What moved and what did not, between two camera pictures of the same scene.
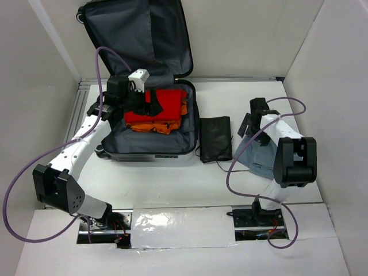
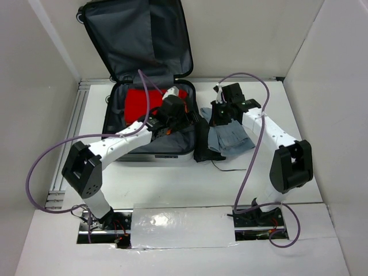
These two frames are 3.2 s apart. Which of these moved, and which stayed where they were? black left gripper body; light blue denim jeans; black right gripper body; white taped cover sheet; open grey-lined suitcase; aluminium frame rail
Moved: black left gripper body; light blue denim jeans; black right gripper body
Stayed: white taped cover sheet; aluminium frame rail; open grey-lined suitcase
